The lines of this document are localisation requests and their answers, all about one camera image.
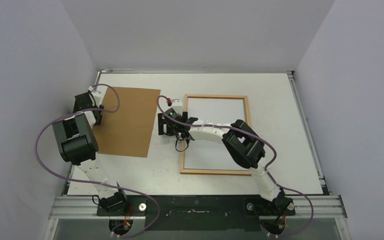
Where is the brown backing board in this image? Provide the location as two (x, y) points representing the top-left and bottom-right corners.
(92, 87), (161, 158)

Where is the photo print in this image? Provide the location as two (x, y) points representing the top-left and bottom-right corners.
(183, 97), (249, 172)

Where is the wooden picture frame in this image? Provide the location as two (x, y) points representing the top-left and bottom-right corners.
(179, 94), (253, 177)

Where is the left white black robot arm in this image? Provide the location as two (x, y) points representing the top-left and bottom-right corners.
(52, 89), (130, 216)

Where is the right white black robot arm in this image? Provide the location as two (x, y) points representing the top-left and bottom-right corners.
(157, 108), (295, 216)

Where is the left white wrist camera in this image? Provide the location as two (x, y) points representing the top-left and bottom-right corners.
(87, 86), (103, 107)

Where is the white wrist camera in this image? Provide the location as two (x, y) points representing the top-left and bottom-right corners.
(166, 98), (184, 115)
(87, 86), (103, 107)

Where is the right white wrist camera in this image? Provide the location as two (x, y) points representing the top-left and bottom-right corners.
(166, 98), (184, 115)

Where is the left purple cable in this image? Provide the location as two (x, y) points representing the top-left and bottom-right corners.
(33, 83), (161, 240)

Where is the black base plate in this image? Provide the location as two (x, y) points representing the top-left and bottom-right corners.
(96, 195), (296, 233)

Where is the aluminium rail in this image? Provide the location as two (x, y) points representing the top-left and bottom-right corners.
(49, 195), (348, 220)

